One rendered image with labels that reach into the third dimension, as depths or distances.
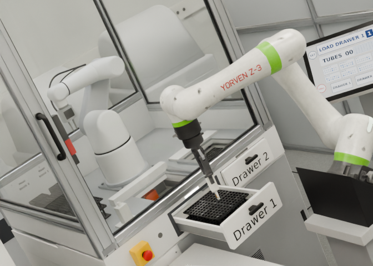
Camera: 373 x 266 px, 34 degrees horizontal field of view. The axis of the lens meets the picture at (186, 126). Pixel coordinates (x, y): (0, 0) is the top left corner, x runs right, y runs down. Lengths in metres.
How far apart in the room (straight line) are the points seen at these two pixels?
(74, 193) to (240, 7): 2.63
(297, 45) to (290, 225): 1.06
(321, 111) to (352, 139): 0.20
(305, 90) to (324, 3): 1.64
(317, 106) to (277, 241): 0.78
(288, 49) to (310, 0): 1.86
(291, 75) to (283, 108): 2.39
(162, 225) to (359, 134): 0.84
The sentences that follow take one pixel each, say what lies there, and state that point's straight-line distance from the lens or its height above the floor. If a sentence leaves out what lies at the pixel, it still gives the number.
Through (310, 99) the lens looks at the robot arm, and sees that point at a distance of 2.38.
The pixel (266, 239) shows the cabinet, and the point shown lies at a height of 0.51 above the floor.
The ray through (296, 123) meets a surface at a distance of 4.72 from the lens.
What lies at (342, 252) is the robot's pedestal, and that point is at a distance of 2.41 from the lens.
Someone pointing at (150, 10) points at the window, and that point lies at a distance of 2.47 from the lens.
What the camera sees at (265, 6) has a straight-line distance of 4.36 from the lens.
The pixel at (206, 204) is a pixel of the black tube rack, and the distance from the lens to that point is 2.48.
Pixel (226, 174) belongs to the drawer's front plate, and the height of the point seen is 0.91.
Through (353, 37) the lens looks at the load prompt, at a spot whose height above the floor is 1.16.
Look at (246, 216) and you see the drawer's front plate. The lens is 2.29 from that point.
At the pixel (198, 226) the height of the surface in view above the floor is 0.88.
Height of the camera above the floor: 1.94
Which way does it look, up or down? 18 degrees down
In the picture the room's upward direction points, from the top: 24 degrees counter-clockwise
